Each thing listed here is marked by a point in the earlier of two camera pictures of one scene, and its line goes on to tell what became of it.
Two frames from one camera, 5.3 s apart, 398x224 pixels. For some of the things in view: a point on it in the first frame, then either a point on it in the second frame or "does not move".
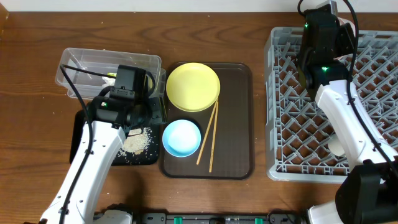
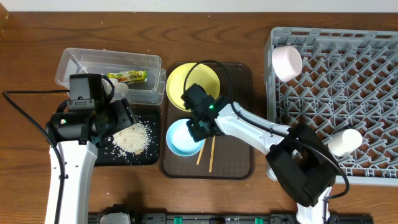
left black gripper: (157, 109) -> (123, 113)
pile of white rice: (137, 140) does not move
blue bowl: (181, 138) does not move
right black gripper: (346, 34) -> (196, 135)
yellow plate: (193, 87) does not move
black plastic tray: (148, 155) does not move
